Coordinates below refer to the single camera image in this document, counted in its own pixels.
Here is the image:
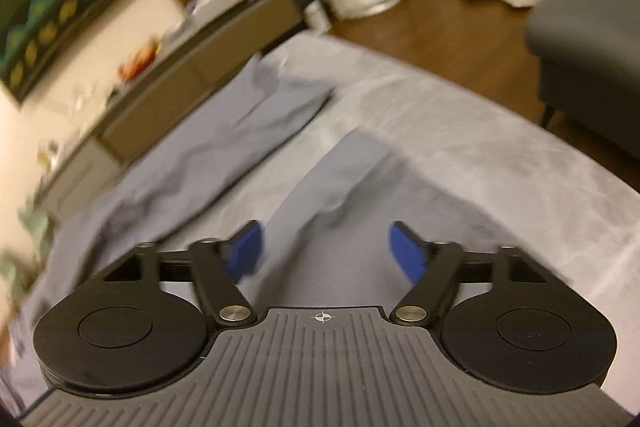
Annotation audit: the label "group of clear glasses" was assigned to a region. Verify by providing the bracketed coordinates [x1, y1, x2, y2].
[70, 82, 108, 118]

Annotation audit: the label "grey blanket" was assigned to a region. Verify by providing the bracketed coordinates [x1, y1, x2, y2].
[260, 32, 640, 418]

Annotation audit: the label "grey sideboard cabinet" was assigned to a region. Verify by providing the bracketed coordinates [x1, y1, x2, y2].
[37, 0, 333, 220]

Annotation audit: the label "grey sofa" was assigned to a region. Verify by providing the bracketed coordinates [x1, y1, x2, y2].
[525, 0, 640, 132]

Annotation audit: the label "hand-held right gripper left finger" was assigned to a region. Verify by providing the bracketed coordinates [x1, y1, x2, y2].
[102, 220, 264, 327]

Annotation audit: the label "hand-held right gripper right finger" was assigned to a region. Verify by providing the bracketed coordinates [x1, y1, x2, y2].
[389, 221, 551, 325]

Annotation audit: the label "grey pants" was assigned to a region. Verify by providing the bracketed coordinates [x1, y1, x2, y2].
[7, 54, 403, 413]

